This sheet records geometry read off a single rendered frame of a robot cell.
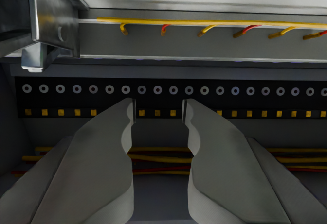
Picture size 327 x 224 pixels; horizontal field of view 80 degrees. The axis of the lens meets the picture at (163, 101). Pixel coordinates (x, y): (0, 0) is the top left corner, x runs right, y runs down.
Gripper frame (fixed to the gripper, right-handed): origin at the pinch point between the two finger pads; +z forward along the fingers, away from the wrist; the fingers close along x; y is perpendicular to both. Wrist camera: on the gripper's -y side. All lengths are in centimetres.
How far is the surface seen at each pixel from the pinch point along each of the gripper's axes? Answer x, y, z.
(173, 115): 2.1, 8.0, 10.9
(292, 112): 18.3, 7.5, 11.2
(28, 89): -16.1, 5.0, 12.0
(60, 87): -12.2, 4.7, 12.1
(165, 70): 1.0, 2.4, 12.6
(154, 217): -0.2, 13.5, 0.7
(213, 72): 7.0, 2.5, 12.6
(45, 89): -14.1, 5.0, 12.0
